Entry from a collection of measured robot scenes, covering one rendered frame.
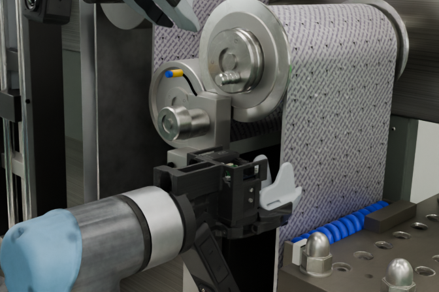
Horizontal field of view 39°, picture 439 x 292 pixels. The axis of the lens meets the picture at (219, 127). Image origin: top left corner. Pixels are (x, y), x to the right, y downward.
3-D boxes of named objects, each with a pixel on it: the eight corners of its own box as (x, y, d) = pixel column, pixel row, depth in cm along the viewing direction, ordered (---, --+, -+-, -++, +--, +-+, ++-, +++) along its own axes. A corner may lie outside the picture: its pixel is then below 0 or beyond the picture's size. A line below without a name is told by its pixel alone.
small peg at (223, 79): (219, 71, 69) (225, 82, 69) (237, 69, 71) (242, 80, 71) (212, 77, 70) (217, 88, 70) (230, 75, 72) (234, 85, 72)
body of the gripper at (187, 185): (274, 158, 65) (189, 182, 57) (270, 234, 67) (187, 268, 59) (223, 143, 71) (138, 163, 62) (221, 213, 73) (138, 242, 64)
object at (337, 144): (275, 250, 76) (283, 102, 71) (378, 204, 92) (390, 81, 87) (278, 251, 75) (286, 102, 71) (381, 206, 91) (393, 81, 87)
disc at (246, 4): (198, 114, 80) (196, -3, 77) (202, 113, 80) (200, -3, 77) (288, 130, 69) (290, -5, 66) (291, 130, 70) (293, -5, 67)
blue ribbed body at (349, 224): (283, 261, 76) (284, 235, 75) (377, 217, 91) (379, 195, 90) (306, 271, 74) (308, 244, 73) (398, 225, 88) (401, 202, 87)
